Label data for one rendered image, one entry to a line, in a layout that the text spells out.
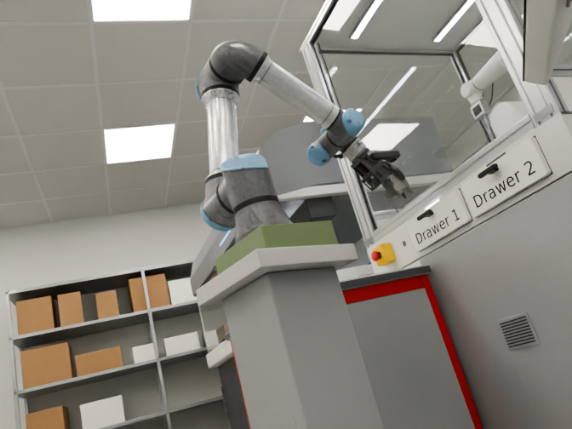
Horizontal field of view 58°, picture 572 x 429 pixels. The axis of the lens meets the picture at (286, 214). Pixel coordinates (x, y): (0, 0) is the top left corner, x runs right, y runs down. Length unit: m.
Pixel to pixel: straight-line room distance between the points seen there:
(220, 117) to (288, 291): 0.61
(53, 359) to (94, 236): 1.44
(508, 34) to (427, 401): 1.09
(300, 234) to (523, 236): 0.68
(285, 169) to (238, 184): 1.35
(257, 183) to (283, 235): 0.17
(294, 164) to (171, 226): 3.55
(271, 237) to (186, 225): 4.95
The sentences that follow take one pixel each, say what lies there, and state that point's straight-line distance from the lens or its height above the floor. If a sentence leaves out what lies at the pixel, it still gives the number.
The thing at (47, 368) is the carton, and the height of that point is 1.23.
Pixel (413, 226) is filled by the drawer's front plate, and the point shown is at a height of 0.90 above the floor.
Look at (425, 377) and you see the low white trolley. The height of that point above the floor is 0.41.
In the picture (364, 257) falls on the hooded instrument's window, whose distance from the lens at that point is 2.59.
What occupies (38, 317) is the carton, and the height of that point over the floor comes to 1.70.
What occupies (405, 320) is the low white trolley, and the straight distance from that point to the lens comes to 1.74.
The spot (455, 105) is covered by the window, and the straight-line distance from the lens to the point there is 1.74.
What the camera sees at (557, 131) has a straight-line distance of 1.47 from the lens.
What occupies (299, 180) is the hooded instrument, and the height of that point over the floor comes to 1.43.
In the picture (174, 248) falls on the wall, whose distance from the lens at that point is 5.92.
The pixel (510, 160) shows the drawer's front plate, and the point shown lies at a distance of 1.54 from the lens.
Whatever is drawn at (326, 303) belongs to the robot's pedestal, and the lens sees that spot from 1.15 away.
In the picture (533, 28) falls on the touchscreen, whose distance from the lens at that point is 1.05.
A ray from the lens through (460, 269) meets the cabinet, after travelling 1.76.
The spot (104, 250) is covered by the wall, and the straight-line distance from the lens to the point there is 5.91.
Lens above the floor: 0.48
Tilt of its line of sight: 19 degrees up
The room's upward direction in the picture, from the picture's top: 16 degrees counter-clockwise
